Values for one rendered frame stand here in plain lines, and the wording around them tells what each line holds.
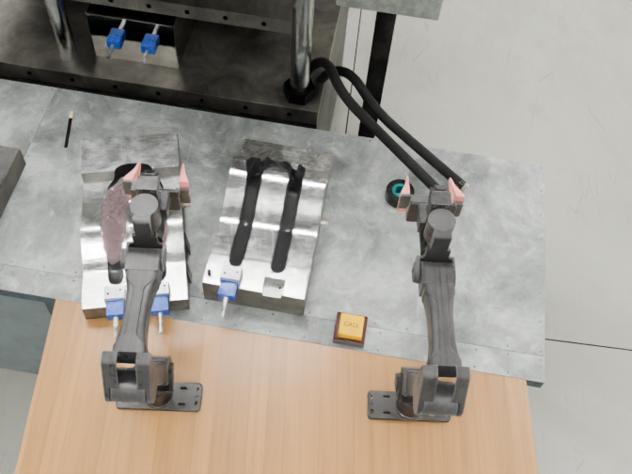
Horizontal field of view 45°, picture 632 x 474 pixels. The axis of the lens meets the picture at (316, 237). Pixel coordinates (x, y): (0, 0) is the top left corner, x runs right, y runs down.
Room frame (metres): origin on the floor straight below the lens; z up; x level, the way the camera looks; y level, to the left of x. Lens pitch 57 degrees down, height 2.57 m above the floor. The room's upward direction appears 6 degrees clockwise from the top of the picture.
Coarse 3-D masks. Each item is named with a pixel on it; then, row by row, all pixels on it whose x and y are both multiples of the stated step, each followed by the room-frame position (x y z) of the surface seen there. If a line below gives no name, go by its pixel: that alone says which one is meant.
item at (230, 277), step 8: (224, 272) 0.94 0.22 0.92; (232, 272) 0.94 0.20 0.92; (240, 272) 0.94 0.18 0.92; (224, 280) 0.92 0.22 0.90; (232, 280) 0.92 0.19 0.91; (240, 280) 0.93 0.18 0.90; (224, 288) 0.90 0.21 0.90; (232, 288) 0.90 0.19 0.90; (224, 296) 0.88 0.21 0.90; (232, 296) 0.88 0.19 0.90; (224, 304) 0.86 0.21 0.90; (224, 312) 0.84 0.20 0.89
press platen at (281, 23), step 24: (72, 0) 1.77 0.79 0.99; (96, 0) 1.77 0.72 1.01; (120, 0) 1.76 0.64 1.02; (144, 0) 1.76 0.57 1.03; (168, 0) 1.76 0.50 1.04; (192, 0) 1.77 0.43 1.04; (216, 0) 1.78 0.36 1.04; (240, 0) 1.79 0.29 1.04; (264, 0) 1.80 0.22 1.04; (288, 0) 1.81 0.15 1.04; (240, 24) 1.73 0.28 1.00; (264, 24) 1.73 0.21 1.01; (288, 24) 1.72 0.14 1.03
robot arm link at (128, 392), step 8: (160, 360) 0.66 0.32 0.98; (168, 360) 0.68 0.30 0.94; (120, 368) 0.57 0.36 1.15; (128, 368) 0.59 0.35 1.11; (160, 368) 0.64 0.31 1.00; (120, 376) 0.54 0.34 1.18; (128, 376) 0.54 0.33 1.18; (160, 376) 0.62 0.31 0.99; (120, 384) 0.53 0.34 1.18; (128, 384) 0.53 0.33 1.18; (160, 384) 0.61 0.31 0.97; (112, 392) 0.51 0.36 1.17; (120, 392) 0.51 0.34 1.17; (128, 392) 0.51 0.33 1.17; (136, 392) 0.52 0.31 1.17; (144, 392) 0.52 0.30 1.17; (112, 400) 0.50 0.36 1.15; (120, 400) 0.51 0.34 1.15; (128, 400) 0.51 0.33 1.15; (136, 400) 0.51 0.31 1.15; (144, 400) 0.51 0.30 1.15
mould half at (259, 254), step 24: (264, 144) 1.40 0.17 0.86; (240, 168) 1.25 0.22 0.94; (312, 168) 1.33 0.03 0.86; (240, 192) 1.19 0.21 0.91; (264, 192) 1.19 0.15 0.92; (312, 192) 1.20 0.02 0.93; (264, 216) 1.13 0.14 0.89; (312, 216) 1.14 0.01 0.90; (216, 240) 1.05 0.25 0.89; (264, 240) 1.07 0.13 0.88; (312, 240) 1.08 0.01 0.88; (216, 264) 0.97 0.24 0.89; (264, 264) 0.99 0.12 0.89; (288, 264) 1.00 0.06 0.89; (312, 264) 1.04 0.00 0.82; (216, 288) 0.92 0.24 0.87; (240, 288) 0.91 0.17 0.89; (288, 288) 0.93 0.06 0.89; (288, 312) 0.90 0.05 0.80
